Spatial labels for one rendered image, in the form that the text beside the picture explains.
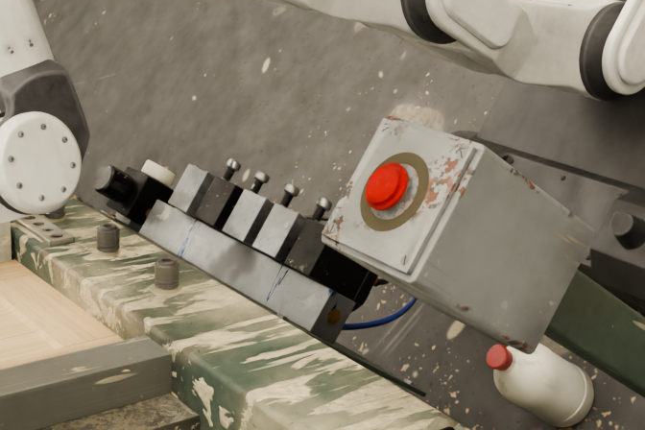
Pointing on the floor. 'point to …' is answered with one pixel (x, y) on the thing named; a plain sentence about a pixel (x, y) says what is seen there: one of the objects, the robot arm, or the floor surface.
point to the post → (601, 331)
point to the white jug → (542, 384)
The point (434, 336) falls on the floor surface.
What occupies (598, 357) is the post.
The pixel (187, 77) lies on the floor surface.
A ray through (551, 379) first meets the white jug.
